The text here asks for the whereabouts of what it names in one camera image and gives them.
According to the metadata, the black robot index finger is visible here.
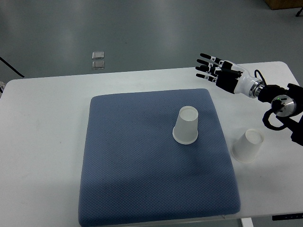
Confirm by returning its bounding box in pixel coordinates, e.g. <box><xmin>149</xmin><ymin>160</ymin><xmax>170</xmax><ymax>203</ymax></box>
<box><xmin>200</xmin><ymin>53</ymin><xmax>223</xmax><ymax>64</ymax></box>

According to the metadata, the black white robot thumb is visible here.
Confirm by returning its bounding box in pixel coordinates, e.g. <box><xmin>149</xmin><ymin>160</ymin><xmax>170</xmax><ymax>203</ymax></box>
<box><xmin>222</xmin><ymin>61</ymin><xmax>244</xmax><ymax>72</ymax></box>

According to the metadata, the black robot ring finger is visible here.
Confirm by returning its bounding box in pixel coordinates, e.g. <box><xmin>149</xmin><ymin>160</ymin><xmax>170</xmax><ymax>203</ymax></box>
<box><xmin>195</xmin><ymin>66</ymin><xmax>219</xmax><ymax>75</ymax></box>

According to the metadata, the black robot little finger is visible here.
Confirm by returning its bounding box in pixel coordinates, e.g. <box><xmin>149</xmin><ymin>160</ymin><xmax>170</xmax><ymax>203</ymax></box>
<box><xmin>196</xmin><ymin>73</ymin><xmax>217</xmax><ymax>82</ymax></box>

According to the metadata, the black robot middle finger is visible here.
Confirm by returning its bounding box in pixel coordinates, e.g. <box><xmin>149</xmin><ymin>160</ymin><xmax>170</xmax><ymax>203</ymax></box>
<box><xmin>197</xmin><ymin>59</ymin><xmax>222</xmax><ymax>69</ymax></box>

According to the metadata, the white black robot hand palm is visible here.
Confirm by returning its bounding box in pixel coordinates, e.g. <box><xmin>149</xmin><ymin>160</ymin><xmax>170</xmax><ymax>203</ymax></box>
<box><xmin>216</xmin><ymin>67</ymin><xmax>263</xmax><ymax>97</ymax></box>

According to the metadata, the white paper cup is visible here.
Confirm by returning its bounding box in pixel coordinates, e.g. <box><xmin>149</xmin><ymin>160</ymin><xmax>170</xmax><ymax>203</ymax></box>
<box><xmin>172</xmin><ymin>106</ymin><xmax>198</xmax><ymax>145</ymax></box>
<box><xmin>231</xmin><ymin>129</ymin><xmax>264</xmax><ymax>163</ymax></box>

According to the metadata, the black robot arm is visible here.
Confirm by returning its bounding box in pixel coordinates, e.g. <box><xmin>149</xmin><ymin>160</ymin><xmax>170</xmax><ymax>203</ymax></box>
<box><xmin>196</xmin><ymin>53</ymin><xmax>303</xmax><ymax>145</ymax></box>

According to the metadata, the white paper cup on cushion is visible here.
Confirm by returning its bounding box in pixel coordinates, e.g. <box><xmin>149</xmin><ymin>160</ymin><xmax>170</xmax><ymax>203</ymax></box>
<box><xmin>172</xmin><ymin>106</ymin><xmax>198</xmax><ymax>145</ymax></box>

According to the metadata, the brown cardboard box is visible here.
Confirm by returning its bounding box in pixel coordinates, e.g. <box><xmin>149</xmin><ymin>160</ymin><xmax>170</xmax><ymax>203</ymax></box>
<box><xmin>265</xmin><ymin>0</ymin><xmax>303</xmax><ymax>10</ymax></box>

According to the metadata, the upper metal floor plate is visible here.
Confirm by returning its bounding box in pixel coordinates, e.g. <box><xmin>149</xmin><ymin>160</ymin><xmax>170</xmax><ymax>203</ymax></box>
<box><xmin>92</xmin><ymin>51</ymin><xmax>105</xmax><ymax>60</ymax></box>

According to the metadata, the blue fabric cushion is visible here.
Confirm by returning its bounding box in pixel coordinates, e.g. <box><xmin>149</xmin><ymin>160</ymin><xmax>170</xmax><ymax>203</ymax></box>
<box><xmin>79</xmin><ymin>88</ymin><xmax>241</xmax><ymax>227</ymax></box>

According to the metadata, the white table leg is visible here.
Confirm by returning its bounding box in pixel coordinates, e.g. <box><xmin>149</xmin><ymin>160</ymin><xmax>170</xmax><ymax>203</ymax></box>
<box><xmin>241</xmin><ymin>218</ymin><xmax>254</xmax><ymax>227</ymax></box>

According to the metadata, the black table control panel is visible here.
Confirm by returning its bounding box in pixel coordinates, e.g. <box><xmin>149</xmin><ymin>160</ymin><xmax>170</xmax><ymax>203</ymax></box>
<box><xmin>272</xmin><ymin>213</ymin><xmax>303</xmax><ymax>221</ymax></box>

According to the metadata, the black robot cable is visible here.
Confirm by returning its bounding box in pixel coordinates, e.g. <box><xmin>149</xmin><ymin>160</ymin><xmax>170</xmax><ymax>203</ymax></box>
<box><xmin>254</xmin><ymin>69</ymin><xmax>268</xmax><ymax>86</ymax></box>

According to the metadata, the black cable on floor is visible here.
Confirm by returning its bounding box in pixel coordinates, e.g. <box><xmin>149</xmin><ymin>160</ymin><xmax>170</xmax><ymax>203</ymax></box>
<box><xmin>0</xmin><ymin>56</ymin><xmax>25</xmax><ymax>78</ymax></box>

